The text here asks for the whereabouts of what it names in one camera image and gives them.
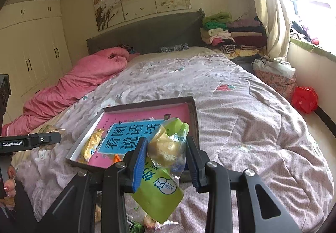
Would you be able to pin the floral lilac bedspread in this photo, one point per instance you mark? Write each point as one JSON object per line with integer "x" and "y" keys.
{"x": 249, "y": 122}

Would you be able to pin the dark grey headboard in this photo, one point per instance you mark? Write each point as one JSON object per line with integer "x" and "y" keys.
{"x": 147, "y": 30}

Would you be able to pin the pink quilt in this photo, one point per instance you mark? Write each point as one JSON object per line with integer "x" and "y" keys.
{"x": 68, "y": 88}

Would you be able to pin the yellow snack packet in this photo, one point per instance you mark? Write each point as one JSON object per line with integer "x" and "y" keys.
{"x": 90, "y": 147}

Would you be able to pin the stack of folded clothes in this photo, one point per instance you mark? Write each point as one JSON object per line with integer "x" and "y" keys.
{"x": 233, "y": 33}

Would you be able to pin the clothes heap on windowsill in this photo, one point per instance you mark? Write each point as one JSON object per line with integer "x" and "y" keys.
{"x": 304, "y": 30}

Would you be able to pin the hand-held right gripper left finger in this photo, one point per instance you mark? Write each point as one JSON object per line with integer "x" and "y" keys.
{"x": 139, "y": 164}

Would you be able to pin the dark patterned pillow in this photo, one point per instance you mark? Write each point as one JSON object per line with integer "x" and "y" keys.
{"x": 174, "y": 47}

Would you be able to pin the person's left hand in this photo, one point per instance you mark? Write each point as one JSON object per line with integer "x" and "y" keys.
{"x": 9, "y": 183}

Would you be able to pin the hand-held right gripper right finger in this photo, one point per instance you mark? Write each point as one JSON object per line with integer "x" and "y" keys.
{"x": 193, "y": 167}

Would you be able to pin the shallow grey cardboard box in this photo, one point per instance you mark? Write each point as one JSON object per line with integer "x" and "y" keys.
{"x": 195, "y": 117}

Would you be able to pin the red plastic bag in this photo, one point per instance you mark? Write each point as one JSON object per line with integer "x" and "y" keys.
{"x": 304, "y": 99}

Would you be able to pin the floral fabric bag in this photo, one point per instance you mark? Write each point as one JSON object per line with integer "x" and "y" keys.
{"x": 275, "y": 78}

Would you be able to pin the clear packet with yellow cake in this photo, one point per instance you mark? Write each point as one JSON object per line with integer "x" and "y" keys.
{"x": 164, "y": 150}

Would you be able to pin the cream curtain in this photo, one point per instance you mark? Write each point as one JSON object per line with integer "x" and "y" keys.
{"x": 273, "y": 17}

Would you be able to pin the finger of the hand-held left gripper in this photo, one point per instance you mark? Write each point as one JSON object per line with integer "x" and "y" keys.
{"x": 46, "y": 139}

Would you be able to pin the cream wardrobe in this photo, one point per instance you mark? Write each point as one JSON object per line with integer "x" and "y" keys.
{"x": 29, "y": 46}

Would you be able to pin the small orange snack wrapper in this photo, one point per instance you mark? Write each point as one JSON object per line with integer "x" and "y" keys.
{"x": 116, "y": 157}

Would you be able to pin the pink children's book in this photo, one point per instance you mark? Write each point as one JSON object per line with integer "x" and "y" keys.
{"x": 147, "y": 117}

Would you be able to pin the green snack pouch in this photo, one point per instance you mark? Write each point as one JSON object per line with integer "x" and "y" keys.
{"x": 157, "y": 193}

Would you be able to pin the loose snack packets pile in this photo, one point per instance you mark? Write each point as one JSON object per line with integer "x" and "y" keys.
{"x": 136, "y": 225}

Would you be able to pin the green windowsill cushion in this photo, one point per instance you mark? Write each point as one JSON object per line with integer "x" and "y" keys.
{"x": 312, "y": 47}

